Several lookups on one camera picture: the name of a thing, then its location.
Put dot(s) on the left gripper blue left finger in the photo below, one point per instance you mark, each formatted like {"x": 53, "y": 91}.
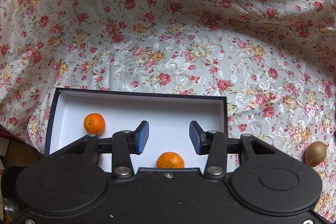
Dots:
{"x": 126, "y": 143}

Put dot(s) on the orange mandarin in box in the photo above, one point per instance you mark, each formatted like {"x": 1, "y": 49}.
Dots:
{"x": 94, "y": 123}

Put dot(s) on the orange mandarin without stem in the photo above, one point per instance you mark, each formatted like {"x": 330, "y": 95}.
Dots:
{"x": 170, "y": 160}

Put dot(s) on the floral tablecloth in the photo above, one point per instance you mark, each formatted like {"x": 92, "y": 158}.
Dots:
{"x": 274, "y": 61}

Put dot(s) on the black box white interior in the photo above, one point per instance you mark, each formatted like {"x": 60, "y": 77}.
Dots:
{"x": 168, "y": 116}

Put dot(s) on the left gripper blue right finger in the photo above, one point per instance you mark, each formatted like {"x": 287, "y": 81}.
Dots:
{"x": 213, "y": 144}

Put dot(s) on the large brown kiwi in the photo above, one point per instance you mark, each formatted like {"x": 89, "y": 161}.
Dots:
{"x": 315, "y": 154}

